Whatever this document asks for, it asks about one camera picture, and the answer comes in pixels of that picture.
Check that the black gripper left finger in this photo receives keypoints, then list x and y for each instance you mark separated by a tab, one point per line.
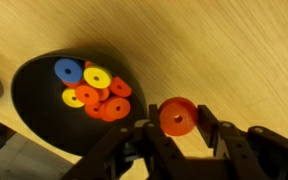
134	150

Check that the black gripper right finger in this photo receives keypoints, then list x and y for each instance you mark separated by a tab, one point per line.
267	153

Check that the black bowl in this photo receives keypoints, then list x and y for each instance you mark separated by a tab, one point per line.
40	110

